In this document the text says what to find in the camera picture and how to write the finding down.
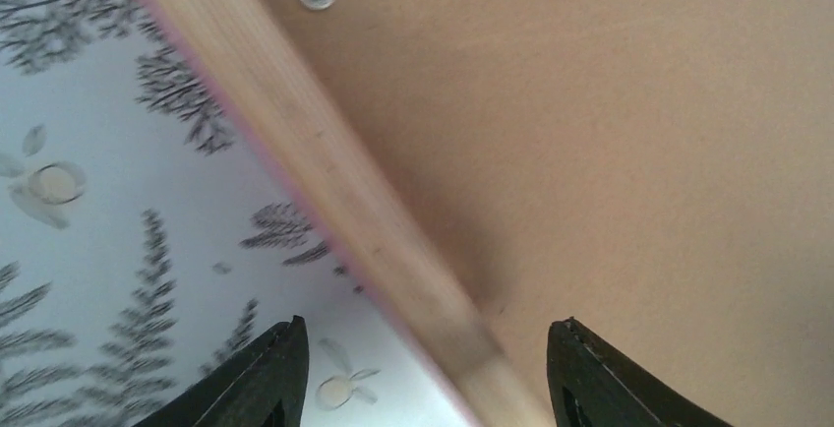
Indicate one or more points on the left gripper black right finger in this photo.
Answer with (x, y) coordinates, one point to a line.
(591, 383)

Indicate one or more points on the pink wooden photo frame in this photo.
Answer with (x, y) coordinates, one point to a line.
(660, 170)

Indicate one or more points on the floral patterned table mat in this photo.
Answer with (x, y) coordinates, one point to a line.
(144, 246)

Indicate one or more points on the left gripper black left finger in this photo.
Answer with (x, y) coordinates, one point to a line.
(247, 385)

